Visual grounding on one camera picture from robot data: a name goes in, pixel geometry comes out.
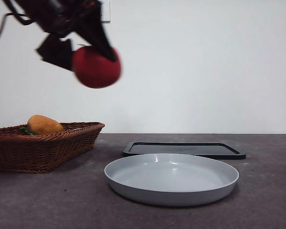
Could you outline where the red tomato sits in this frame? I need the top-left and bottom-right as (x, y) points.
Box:
(71, 45), (122, 89)

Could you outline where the orange yellow vegetable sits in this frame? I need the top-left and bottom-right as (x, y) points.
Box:
(27, 114), (64, 135)

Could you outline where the green leafy vegetable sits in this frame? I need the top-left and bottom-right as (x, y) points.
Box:
(19, 126), (36, 136)

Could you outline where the brown wicker basket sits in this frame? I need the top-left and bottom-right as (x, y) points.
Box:
(0, 122), (105, 174)

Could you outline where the pale grey round plate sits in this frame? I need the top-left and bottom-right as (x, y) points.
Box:
(104, 153), (240, 207)

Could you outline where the black rectangular tray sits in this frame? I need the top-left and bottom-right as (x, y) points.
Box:
(123, 141), (246, 160)

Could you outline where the white wall socket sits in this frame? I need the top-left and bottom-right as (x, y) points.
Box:
(102, 0), (111, 23)

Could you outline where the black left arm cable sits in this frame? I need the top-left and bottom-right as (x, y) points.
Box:
(0, 13), (36, 47)

